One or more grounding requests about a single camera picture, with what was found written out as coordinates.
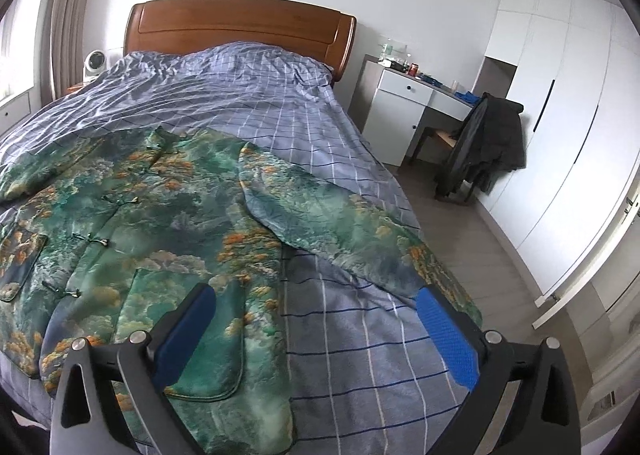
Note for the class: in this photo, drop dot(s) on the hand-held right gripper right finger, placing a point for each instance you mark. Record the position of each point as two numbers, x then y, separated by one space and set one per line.
445 335

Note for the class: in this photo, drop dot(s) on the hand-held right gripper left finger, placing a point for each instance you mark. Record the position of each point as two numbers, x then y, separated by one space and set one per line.
185 335

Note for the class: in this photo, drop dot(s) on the green cloud print jacket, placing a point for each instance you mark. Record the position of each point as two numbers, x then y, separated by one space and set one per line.
175 215

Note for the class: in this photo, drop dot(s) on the white door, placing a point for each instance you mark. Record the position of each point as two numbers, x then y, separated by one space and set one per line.
595 265

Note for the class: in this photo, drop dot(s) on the wooden chair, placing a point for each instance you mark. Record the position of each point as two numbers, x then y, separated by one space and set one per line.
447 140

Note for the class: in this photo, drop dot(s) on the dark jacket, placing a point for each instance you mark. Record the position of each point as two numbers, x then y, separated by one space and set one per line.
495 135

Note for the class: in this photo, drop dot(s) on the white desk with drawers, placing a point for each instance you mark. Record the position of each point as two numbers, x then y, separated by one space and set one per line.
395 110

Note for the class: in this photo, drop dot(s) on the blue cloth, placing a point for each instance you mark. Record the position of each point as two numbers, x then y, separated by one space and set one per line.
470 97

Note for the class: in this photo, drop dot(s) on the white wardrobe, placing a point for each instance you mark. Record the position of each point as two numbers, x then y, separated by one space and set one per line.
575 110

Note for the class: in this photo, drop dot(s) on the blue checked quilt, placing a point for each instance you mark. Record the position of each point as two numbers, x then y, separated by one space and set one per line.
300 100

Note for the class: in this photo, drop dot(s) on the red can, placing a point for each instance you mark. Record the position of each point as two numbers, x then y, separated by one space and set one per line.
413 70

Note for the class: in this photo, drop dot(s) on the wooden nightstand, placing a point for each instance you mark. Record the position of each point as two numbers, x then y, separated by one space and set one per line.
75 87

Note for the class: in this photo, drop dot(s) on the white window ledge cabinet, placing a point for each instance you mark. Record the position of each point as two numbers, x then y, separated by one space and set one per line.
15 110

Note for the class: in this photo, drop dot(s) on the white desk fan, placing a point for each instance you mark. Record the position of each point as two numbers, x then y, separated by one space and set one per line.
95 66

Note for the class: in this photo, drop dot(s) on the clear glass container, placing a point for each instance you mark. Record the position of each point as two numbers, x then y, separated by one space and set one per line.
394 51

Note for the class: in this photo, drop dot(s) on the wooden headboard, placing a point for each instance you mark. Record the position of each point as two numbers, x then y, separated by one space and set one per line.
240 22

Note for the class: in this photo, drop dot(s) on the window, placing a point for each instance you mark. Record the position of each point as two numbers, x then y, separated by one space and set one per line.
22 35

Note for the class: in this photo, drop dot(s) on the beige curtain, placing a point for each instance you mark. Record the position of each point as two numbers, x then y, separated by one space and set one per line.
75 10

